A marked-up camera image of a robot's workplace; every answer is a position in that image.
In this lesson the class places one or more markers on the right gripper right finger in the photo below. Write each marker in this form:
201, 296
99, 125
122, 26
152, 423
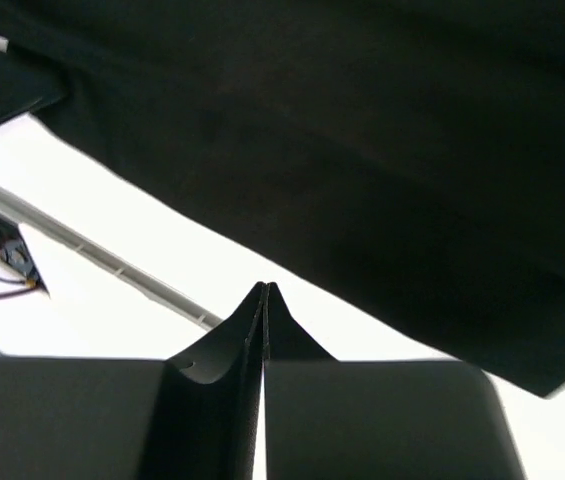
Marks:
283, 337

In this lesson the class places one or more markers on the black skirt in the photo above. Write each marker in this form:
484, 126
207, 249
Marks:
407, 156

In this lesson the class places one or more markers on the front aluminium rail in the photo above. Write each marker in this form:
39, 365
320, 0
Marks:
16, 210

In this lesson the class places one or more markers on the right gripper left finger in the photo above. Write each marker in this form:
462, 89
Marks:
204, 421

